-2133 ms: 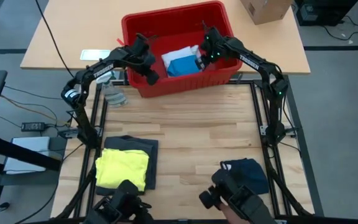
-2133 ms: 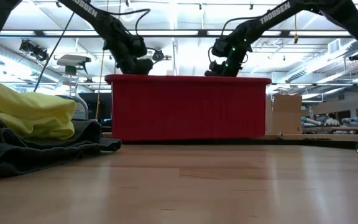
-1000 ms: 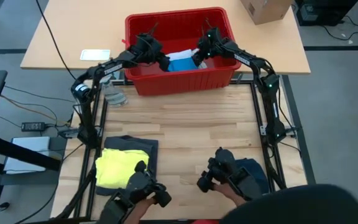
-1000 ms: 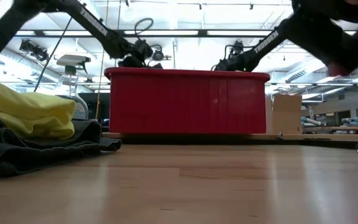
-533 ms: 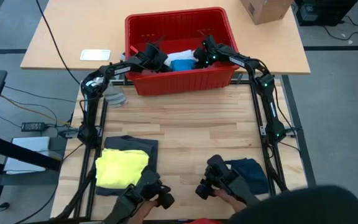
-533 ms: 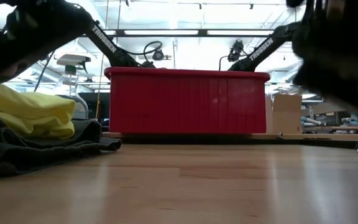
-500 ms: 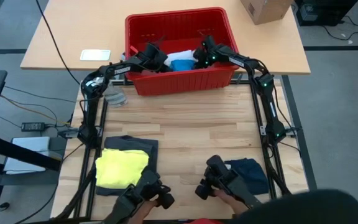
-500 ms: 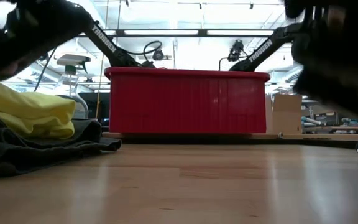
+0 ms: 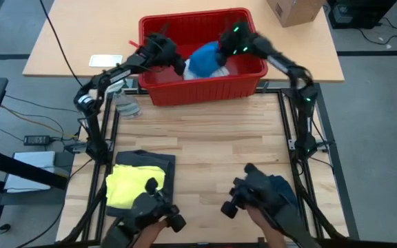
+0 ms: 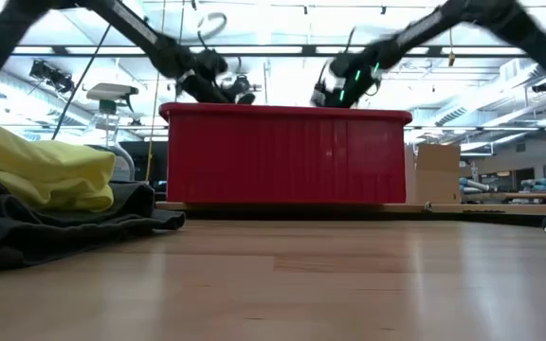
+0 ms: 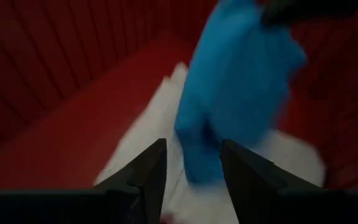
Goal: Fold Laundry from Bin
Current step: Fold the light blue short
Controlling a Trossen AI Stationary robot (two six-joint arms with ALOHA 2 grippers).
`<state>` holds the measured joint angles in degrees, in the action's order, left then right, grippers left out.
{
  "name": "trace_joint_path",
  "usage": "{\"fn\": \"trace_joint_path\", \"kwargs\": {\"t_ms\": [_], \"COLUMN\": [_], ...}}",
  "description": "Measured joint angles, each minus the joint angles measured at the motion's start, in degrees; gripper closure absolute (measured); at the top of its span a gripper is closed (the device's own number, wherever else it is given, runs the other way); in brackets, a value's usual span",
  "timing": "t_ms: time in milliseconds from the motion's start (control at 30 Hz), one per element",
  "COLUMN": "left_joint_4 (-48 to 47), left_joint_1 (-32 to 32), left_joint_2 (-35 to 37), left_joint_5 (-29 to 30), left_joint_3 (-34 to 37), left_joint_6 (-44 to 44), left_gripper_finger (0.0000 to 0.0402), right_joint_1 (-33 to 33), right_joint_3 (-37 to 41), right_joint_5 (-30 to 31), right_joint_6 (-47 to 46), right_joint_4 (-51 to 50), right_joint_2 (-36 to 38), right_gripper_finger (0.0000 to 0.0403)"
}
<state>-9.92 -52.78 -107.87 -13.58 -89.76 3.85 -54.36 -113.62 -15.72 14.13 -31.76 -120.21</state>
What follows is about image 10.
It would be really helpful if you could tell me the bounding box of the yellow garment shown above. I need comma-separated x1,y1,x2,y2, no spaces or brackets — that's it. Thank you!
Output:
0,117,117,213

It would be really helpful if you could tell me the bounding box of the dark grey garment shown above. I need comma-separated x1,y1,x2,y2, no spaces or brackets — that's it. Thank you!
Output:
0,160,187,272

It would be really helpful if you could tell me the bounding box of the red plastic bin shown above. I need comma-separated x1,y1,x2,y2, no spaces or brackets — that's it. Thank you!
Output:
158,102,414,205

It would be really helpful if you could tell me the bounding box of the black overhead crossbar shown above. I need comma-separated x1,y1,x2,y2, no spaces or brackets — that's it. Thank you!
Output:
9,45,546,59

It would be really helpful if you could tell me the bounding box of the clear spray bottle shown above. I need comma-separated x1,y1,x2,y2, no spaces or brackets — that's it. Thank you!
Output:
81,82,140,184

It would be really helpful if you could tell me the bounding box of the black computer monitor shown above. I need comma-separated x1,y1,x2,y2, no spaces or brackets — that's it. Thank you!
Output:
120,140,170,186

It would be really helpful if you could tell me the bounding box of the cardboard box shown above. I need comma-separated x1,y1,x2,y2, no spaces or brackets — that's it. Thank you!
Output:
404,143,462,205

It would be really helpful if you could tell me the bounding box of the black ceiling spotlight cluster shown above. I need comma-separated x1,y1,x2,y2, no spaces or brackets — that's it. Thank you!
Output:
28,60,76,95

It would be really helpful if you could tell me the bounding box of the black overhead camera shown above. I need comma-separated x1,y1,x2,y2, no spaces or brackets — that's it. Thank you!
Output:
232,74,263,95

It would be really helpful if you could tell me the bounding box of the yellow hanging cable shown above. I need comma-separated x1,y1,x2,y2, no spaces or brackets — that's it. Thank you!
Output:
144,0,168,184

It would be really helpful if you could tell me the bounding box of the yellow ceiling pendant cord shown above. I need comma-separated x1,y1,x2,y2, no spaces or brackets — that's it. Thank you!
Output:
446,27,457,67

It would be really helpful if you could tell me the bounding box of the long black hanging cable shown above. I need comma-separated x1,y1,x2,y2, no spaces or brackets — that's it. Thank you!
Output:
52,23,113,141

